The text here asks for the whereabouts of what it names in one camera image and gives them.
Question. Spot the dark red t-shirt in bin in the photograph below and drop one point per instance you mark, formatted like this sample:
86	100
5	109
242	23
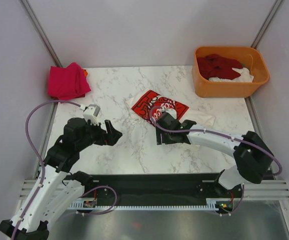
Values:
216	66

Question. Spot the orange plastic bin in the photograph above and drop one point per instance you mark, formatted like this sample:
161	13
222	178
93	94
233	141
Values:
253	74

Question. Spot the folded pink t-shirt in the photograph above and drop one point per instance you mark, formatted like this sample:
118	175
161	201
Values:
67	83

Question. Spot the white slotted cable duct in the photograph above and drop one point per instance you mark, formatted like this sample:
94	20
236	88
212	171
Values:
208	204

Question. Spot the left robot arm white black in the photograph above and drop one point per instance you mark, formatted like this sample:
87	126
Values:
42	209

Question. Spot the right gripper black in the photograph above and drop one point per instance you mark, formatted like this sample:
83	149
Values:
164	140

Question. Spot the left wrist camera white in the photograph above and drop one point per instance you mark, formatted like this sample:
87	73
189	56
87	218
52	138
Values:
90	114

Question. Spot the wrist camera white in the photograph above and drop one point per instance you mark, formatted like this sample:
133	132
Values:
90	114
170	111

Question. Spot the white t-shirt red print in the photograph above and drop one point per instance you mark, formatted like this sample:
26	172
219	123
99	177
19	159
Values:
146	105

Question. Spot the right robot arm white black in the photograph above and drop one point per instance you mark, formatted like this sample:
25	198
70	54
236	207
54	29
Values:
252	156

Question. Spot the aluminium rail frame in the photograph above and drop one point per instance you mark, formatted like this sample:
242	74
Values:
267	190

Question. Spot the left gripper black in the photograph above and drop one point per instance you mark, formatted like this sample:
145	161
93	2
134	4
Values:
110	138

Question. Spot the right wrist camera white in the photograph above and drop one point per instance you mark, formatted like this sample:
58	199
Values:
170	111

